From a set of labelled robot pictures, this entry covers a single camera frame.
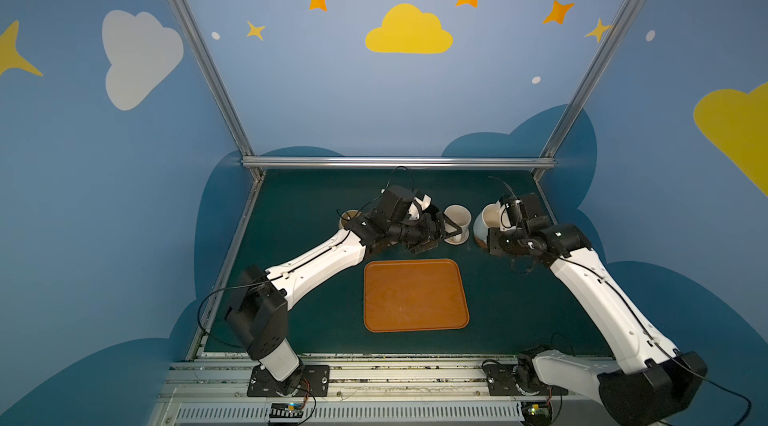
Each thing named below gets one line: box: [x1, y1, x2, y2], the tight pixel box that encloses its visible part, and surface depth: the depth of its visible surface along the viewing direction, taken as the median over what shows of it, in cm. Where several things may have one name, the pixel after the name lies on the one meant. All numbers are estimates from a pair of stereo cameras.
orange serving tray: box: [364, 259, 470, 333], surface depth 90 cm
